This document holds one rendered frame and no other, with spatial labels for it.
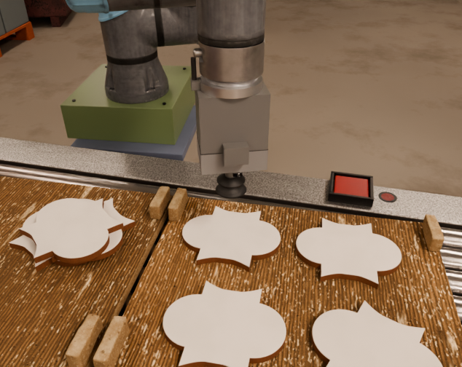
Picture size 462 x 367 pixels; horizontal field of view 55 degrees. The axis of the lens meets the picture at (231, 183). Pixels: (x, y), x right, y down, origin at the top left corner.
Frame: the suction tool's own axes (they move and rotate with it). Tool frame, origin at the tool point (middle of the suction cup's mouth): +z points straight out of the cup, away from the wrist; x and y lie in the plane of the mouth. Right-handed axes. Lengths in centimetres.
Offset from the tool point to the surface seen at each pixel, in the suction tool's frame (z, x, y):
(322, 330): 8.0, -18.7, 8.0
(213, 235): 8.0, -0.1, -2.6
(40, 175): 11.0, 25.3, -32.8
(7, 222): 9.1, 9.1, -34.2
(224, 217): 8.0, 4.0, -0.4
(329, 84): 103, 284, 124
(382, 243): 8.0, -5.4, 21.4
